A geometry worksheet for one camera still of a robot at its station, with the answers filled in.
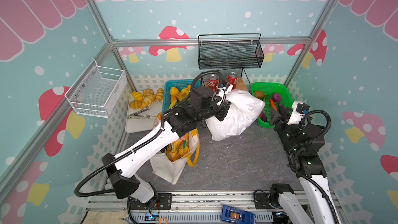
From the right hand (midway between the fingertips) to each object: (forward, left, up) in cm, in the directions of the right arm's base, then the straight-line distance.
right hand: (278, 107), depth 66 cm
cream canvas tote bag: (-18, +49, -27) cm, 59 cm away
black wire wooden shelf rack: (+41, +5, -20) cm, 46 cm away
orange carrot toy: (+29, -17, -32) cm, 47 cm away
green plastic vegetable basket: (+43, -17, -30) cm, 55 cm away
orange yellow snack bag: (-8, +46, -23) cm, 52 cm away
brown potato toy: (+37, -8, -30) cm, 48 cm away
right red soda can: (+30, +15, -8) cm, 34 cm away
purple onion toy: (+33, -20, -30) cm, 49 cm away
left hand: (0, +22, +3) cm, 22 cm away
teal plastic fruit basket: (+45, +49, -27) cm, 72 cm away
